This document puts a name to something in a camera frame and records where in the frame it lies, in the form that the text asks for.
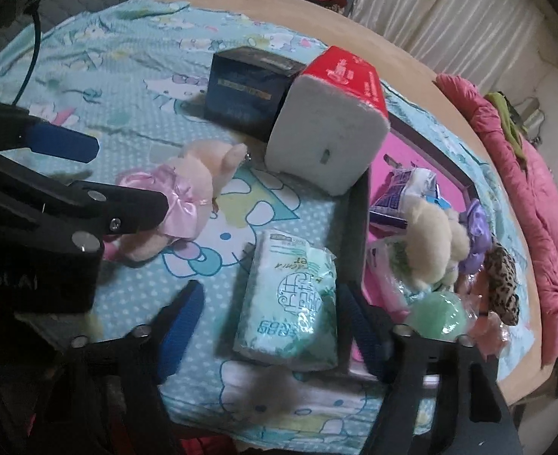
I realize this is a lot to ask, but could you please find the green bath sponge ball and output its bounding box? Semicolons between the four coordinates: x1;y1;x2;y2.
409;291;469;343

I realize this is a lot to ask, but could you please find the white purple wipes packet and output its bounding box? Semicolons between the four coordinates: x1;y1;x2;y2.
370;167;438;228

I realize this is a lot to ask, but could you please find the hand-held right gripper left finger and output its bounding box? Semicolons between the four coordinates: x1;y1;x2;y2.
68;279;207;455

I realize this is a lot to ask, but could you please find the cream plush toy pink dress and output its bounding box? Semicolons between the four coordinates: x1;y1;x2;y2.
103;141;248;262

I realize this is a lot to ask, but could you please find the red facial tissue pack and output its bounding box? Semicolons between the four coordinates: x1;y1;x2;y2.
264;46;390;196

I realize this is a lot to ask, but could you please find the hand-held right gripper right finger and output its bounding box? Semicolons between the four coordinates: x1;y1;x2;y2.
338;284;521;455

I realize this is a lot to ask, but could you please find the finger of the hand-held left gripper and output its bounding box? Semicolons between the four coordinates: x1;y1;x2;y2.
0;99;100;164
0;151;171;253

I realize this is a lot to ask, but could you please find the pink quilt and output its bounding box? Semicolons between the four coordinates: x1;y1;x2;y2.
435;73;558;368

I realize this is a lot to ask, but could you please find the grey-rimmed pink box tray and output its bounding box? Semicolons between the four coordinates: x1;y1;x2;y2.
338;109;489;380

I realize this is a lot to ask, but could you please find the beige round bed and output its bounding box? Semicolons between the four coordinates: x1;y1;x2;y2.
156;0;545;408

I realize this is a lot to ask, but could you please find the green tissue pack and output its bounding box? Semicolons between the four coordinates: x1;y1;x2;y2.
234;230;339;371

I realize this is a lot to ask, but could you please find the white curtain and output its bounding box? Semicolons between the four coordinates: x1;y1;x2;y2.
345;0;558;100

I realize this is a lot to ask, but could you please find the pink towel packet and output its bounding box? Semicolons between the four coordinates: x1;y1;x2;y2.
468;313;508;362

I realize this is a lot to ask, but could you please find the leopard print scrunchie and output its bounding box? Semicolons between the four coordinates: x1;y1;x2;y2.
468;242;520;327

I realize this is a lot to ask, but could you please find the clear tissue packet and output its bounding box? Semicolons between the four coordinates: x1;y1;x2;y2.
368;239;426;314

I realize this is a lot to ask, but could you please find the cartoon cat printed blanket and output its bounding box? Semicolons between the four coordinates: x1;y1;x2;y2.
0;0;517;441

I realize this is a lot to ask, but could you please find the dark blue cardboard box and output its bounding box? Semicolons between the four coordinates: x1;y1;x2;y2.
204;46;305;133

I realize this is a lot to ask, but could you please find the cream plush toy purple dress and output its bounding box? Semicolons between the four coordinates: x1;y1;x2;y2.
399;196;490;292

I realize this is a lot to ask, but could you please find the green garment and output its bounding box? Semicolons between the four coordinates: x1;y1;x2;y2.
485;91;526;162

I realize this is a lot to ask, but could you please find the black cable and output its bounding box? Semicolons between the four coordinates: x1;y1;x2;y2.
12;4;41;105

